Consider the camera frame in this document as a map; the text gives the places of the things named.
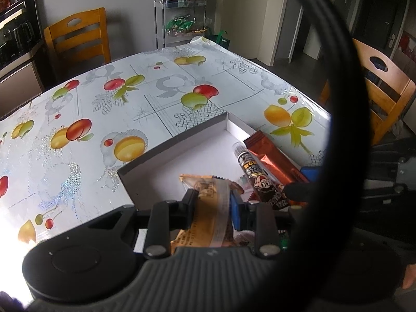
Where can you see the dark brown snack tube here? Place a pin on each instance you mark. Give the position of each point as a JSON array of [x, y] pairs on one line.
[[256, 175]]

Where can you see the yellow wooden chair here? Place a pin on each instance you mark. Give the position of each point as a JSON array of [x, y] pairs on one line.
[[383, 84], [76, 39]]

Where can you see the black oven on cabinet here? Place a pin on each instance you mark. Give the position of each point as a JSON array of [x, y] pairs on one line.
[[18, 29]]

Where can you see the pile of green candy packets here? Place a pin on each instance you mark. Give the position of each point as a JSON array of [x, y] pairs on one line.
[[180, 24]]

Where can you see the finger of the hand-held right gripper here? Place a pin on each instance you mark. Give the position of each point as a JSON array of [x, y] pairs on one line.
[[310, 173], [300, 193]]

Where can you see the white shallow cardboard box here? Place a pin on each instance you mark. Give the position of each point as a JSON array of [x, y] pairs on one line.
[[182, 156]]

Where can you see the green shopping bag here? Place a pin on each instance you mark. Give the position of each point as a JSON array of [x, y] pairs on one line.
[[222, 40]]

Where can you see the grey cabinet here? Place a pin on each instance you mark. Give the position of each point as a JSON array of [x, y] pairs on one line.
[[19, 84]]

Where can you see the metal storage cart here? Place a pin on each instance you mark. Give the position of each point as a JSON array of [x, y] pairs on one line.
[[182, 19]]

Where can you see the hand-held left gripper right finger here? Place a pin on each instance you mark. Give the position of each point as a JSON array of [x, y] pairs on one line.
[[234, 214]]

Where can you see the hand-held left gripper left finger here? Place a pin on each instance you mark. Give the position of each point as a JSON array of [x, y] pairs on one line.
[[191, 211]]

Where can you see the fruit printed tablecloth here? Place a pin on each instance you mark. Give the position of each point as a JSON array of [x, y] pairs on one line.
[[97, 104]]

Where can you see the orange foil snack bar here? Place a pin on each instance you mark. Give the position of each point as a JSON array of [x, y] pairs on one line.
[[273, 156]]

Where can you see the brown pastry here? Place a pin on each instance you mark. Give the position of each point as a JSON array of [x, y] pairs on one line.
[[211, 201]]

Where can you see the dark door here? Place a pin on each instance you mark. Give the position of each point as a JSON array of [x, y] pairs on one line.
[[380, 16]]

